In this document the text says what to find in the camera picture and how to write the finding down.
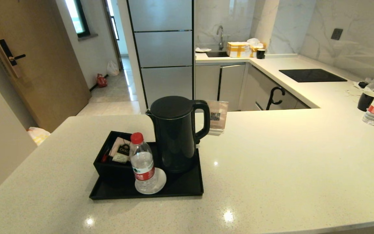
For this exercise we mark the dark wall socket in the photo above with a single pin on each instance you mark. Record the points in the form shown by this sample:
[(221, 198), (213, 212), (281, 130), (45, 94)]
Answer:
[(337, 34)]

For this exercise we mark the silver refrigerator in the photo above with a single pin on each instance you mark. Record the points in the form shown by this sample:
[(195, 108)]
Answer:
[(164, 48)]

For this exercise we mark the white round paper coaster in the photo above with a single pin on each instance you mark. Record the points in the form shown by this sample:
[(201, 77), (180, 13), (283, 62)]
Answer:
[(161, 178)]

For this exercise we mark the black electric kettle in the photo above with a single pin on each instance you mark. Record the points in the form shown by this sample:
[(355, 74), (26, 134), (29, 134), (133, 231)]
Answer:
[(177, 136)]

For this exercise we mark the black and gold door lock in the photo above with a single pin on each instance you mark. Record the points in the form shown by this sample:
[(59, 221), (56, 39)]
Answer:
[(6, 54)]

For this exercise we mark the black rectangular serving tray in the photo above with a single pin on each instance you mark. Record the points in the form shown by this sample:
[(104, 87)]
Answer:
[(187, 188)]

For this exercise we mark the white and yellow plastic bag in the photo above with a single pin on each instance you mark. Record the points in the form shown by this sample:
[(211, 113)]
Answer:
[(38, 135)]

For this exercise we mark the red bag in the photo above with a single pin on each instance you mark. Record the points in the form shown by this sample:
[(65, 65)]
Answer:
[(101, 81)]

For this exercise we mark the small black cup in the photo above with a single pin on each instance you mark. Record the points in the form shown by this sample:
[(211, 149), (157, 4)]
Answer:
[(261, 54)]

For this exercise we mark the brown wooden door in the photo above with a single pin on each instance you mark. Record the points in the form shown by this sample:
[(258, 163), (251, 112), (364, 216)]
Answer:
[(44, 65)]

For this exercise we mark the crumpled white plastic wrap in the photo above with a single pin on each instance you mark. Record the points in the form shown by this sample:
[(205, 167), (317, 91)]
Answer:
[(254, 41)]

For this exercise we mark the large yellow-taped cardboard box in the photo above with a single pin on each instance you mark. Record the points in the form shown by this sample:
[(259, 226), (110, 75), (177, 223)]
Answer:
[(238, 49)]

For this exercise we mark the white dish cloth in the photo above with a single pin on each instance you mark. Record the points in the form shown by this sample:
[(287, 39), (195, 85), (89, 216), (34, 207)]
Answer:
[(203, 49)]

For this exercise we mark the chrome kitchen faucet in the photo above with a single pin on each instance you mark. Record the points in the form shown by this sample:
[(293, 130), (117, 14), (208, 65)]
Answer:
[(221, 33)]

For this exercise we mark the dark kitchen sink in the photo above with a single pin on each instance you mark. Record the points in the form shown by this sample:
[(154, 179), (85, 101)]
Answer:
[(218, 54)]

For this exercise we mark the black framed window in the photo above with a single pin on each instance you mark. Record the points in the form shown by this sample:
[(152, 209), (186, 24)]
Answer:
[(76, 16)]

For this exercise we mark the acrylic QR code sign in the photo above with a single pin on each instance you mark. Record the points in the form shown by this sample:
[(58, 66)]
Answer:
[(218, 114)]

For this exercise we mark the white cabinet door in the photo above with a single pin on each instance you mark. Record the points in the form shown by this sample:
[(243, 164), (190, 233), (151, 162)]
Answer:
[(232, 84), (206, 81)]

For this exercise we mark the small red sachet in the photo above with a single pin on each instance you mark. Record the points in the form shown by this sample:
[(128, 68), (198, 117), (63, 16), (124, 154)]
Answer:
[(104, 157)]

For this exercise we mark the black divided organizer box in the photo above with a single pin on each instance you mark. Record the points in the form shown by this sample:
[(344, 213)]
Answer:
[(112, 170)]

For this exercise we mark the black mug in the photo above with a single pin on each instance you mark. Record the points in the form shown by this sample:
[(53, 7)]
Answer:
[(365, 101)]

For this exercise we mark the beige tea bag sachet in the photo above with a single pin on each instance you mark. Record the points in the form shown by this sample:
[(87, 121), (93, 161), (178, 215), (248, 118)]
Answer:
[(120, 149)]

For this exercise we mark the black induction cooktop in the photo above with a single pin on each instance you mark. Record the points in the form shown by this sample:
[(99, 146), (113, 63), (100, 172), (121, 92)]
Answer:
[(312, 75)]

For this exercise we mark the crumpled clear plastic packaging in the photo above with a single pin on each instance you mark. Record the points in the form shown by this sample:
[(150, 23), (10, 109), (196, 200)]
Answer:
[(372, 84)]

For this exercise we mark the small yellow-taped cardboard box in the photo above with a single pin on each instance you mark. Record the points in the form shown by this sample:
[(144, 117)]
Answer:
[(255, 50)]

